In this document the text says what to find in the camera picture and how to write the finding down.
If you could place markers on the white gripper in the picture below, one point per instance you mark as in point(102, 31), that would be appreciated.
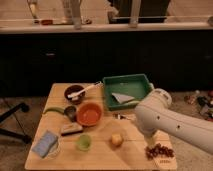
point(151, 140)

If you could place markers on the yellow apple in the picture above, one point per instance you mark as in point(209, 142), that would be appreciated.
point(117, 139)

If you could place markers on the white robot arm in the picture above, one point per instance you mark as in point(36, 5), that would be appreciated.
point(153, 114)

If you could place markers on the small green cup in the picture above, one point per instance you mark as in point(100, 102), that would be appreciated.
point(83, 143)

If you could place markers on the small metal cup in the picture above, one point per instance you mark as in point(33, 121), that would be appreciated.
point(70, 112)

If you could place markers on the bunch of red grapes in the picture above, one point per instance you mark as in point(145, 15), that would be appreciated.
point(158, 150)

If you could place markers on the metal fork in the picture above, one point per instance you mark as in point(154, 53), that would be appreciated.
point(120, 117)

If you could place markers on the grey cloth in tray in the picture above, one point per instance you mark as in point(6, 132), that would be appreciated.
point(123, 98)

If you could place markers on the green plastic tray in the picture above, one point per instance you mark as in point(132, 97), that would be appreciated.
point(134, 85)

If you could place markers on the orange bowl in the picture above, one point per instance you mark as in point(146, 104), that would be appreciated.
point(89, 114)

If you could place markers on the brown block eraser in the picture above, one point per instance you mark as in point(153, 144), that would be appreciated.
point(72, 128)

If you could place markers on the clear glass dish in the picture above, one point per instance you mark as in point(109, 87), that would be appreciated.
point(54, 151)

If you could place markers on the blue sponge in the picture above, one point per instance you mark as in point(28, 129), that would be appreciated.
point(48, 143)

